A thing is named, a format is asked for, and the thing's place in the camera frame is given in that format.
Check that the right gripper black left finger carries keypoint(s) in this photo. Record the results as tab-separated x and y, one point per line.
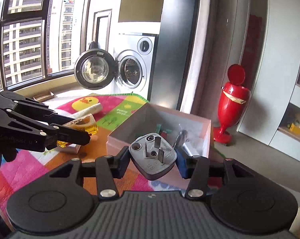
105	169

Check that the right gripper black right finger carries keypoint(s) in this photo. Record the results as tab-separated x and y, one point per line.
201	172

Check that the grey travel plug adapter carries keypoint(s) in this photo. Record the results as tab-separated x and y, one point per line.
152	155

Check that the small wooden tray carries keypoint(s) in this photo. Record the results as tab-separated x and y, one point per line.
44	96

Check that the white product box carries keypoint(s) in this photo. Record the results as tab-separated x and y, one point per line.
70	149

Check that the colourful cartoon play mat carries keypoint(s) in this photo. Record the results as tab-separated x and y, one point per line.
30	165

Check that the pink cardboard box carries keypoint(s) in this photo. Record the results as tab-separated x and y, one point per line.
153	131

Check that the green plastic clip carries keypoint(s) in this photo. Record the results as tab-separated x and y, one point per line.
160	130

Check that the cream cosmetic tube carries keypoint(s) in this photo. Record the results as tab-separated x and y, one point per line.
88	112

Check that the round washing machine door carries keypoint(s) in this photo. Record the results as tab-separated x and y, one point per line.
95	69

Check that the white TV cabinet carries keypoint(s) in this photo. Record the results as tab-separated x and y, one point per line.
275	80

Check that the white washing machine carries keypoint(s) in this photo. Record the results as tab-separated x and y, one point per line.
134	55

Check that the red pedestal trash bin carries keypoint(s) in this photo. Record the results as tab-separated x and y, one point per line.
233	100

